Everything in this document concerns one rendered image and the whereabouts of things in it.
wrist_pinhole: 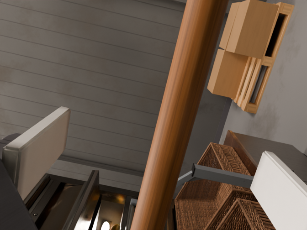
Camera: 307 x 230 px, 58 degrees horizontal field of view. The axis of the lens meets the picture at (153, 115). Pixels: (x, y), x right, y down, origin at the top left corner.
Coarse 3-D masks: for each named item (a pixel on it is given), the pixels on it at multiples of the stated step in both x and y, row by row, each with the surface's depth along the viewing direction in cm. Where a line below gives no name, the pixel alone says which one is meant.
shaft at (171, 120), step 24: (192, 0) 20; (216, 0) 19; (192, 24) 20; (216, 24) 20; (192, 48) 20; (192, 72) 20; (168, 96) 22; (192, 96) 21; (168, 120) 22; (192, 120) 22; (168, 144) 22; (168, 168) 23; (144, 192) 24; (168, 192) 23; (144, 216) 24
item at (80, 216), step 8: (96, 176) 175; (96, 184) 176; (88, 192) 157; (96, 192) 177; (88, 200) 154; (96, 200) 178; (80, 208) 142; (88, 208) 155; (80, 216) 138; (72, 224) 130; (80, 224) 139; (88, 224) 157
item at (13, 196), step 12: (0, 168) 10; (0, 180) 9; (0, 192) 9; (12, 192) 9; (0, 204) 8; (12, 204) 8; (24, 204) 8; (0, 216) 8; (12, 216) 8; (24, 216) 8; (0, 228) 7; (12, 228) 7; (24, 228) 8; (36, 228) 8
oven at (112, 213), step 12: (60, 180) 188; (72, 180) 191; (48, 192) 173; (108, 192) 188; (120, 192) 190; (132, 192) 193; (36, 204) 159; (48, 204) 166; (108, 204) 191; (120, 204) 191; (36, 216) 150; (96, 216) 176; (108, 216) 193; (120, 216) 193; (168, 216) 176; (96, 228) 196; (168, 228) 165
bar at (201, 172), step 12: (192, 168) 115; (204, 168) 113; (216, 168) 116; (180, 180) 114; (192, 180) 115; (216, 180) 113; (228, 180) 113; (240, 180) 113; (252, 180) 113; (132, 204) 117; (132, 216) 110
